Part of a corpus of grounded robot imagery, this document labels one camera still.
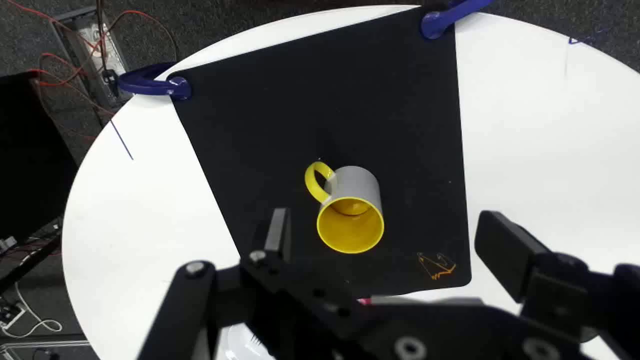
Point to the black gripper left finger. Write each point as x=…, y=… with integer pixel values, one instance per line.
x=277, y=232

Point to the black square mat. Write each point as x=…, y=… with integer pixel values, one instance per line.
x=301, y=121

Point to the white mug yellow inside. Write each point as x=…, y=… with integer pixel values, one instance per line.
x=353, y=190

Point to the gray metal rail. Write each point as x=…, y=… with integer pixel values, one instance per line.
x=87, y=40

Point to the dark equipment rail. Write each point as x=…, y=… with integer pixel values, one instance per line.
x=27, y=250

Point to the blue clamp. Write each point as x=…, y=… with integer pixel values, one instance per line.
x=150, y=84
x=437, y=25

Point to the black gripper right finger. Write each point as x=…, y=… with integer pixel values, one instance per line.
x=517, y=257

